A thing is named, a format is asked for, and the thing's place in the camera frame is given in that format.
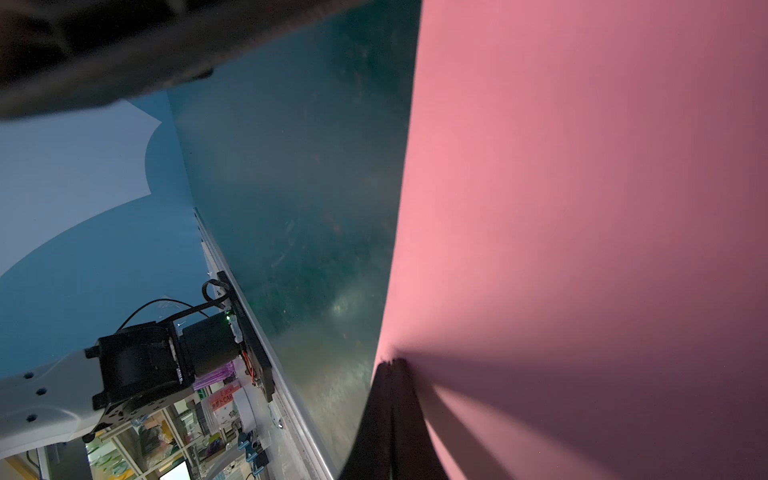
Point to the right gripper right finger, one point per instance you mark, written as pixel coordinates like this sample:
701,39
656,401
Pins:
413,453

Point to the aluminium front rail base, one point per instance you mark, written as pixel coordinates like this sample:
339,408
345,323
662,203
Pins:
281,420

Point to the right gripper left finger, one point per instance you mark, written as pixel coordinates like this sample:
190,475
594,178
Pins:
370,457

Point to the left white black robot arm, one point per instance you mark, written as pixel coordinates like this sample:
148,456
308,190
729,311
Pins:
91,388

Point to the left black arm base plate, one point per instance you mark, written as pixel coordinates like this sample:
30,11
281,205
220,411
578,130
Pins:
257,354

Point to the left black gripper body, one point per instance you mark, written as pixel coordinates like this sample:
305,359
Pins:
59,56

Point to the pink square paper sheet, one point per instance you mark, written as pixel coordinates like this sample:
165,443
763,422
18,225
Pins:
579,281

